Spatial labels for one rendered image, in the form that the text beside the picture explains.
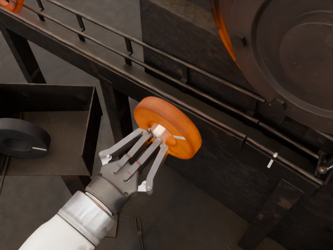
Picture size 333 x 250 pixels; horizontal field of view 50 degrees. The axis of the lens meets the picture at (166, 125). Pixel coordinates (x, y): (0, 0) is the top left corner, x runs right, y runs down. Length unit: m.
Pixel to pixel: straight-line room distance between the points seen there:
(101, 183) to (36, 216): 0.99
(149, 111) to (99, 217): 0.21
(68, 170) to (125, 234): 0.61
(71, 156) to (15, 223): 0.71
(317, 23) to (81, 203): 0.45
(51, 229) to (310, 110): 0.45
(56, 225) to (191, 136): 0.28
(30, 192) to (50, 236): 1.05
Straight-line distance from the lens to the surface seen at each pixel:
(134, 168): 0.67
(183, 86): 0.99
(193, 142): 0.69
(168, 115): 0.67
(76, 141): 1.01
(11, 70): 2.08
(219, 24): 0.68
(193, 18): 0.88
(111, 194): 0.64
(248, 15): 0.52
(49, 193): 1.64
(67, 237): 0.62
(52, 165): 1.00
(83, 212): 0.63
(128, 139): 0.70
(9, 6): 1.45
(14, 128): 0.91
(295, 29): 0.48
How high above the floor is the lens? 1.46
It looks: 58 degrees down
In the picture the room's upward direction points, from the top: straight up
